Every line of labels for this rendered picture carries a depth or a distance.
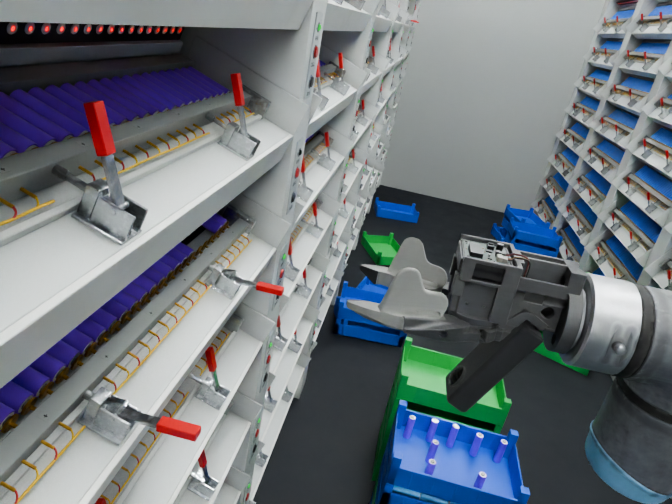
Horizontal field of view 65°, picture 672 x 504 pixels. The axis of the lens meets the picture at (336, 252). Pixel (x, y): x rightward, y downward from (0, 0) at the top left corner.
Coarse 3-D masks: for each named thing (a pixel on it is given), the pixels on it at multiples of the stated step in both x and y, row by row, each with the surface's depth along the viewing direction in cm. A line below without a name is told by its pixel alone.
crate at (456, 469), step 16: (400, 400) 133; (400, 416) 132; (416, 416) 134; (432, 416) 133; (400, 432) 133; (416, 432) 134; (448, 432) 134; (464, 432) 133; (480, 432) 132; (512, 432) 129; (400, 448) 128; (416, 448) 129; (448, 448) 131; (464, 448) 132; (480, 448) 133; (496, 448) 133; (512, 448) 130; (400, 464) 115; (416, 464) 124; (448, 464) 126; (464, 464) 127; (480, 464) 128; (496, 464) 129; (512, 464) 127; (400, 480) 117; (416, 480) 116; (432, 480) 115; (448, 480) 115; (464, 480) 122; (496, 480) 124; (512, 480) 124; (448, 496) 116; (464, 496) 115; (480, 496) 115; (496, 496) 114; (512, 496) 121; (528, 496) 112
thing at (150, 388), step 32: (256, 224) 85; (288, 224) 84; (256, 256) 81; (192, 320) 61; (224, 320) 66; (160, 352) 55; (192, 352) 57; (128, 384) 50; (160, 384) 52; (96, 448) 43; (128, 448) 45; (32, 480) 39; (64, 480) 40; (96, 480) 41
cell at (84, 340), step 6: (72, 330) 49; (66, 336) 48; (72, 336) 48; (78, 336) 49; (84, 336) 49; (66, 342) 48; (72, 342) 48; (78, 342) 48; (84, 342) 49; (90, 342) 49; (78, 348) 48; (84, 348) 48; (84, 354) 50
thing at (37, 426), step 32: (224, 256) 74; (192, 288) 64; (96, 352) 48; (128, 352) 51; (64, 384) 43; (96, 384) 47; (32, 416) 40; (64, 416) 42; (0, 448) 37; (32, 448) 39; (64, 448) 41; (0, 480) 36
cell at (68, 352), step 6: (60, 342) 47; (54, 348) 46; (60, 348) 47; (66, 348) 47; (72, 348) 47; (54, 354) 46; (60, 354) 46; (66, 354) 47; (72, 354) 47; (78, 354) 48; (60, 360) 46; (66, 360) 46; (72, 360) 47; (66, 366) 47
